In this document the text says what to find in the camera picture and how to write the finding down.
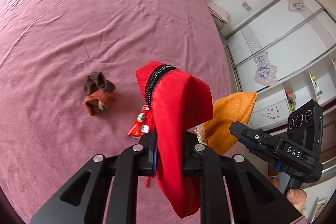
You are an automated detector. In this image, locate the white shelf cabinet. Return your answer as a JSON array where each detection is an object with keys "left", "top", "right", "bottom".
[{"left": 248, "top": 55, "right": 335, "bottom": 131}]

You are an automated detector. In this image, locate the right human hand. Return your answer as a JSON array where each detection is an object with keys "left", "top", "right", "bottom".
[{"left": 286, "top": 189, "right": 307, "bottom": 214}]

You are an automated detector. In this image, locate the orange brown sock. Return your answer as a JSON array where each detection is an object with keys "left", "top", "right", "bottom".
[{"left": 84, "top": 89, "right": 117, "bottom": 116}]

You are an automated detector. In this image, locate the grey bedside table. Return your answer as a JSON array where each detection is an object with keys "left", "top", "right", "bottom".
[{"left": 211, "top": 10, "right": 229, "bottom": 31}]

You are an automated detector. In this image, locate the pink cloth on nightstand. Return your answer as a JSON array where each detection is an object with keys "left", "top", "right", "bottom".
[{"left": 206, "top": 0, "right": 229, "bottom": 26}]

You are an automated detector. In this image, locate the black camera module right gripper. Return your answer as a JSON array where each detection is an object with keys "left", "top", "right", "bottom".
[{"left": 286, "top": 100, "right": 323, "bottom": 159}]

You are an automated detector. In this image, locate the red snack wrapper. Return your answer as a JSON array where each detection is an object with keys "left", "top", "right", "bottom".
[{"left": 127, "top": 104, "right": 155, "bottom": 139}]

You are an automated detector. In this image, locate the mustard yellow drawstring bag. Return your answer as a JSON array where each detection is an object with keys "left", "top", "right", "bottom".
[{"left": 194, "top": 92, "right": 257, "bottom": 155}]

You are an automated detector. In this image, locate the red zipper pouch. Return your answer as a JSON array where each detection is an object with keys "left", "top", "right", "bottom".
[{"left": 135, "top": 61, "right": 213, "bottom": 218}]

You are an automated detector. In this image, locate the white sliding wardrobe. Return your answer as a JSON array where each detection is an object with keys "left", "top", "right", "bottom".
[{"left": 228, "top": 0, "right": 335, "bottom": 92}]

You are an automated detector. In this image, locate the pink bed sheet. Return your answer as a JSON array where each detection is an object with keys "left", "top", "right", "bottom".
[{"left": 1, "top": 0, "right": 231, "bottom": 222}]

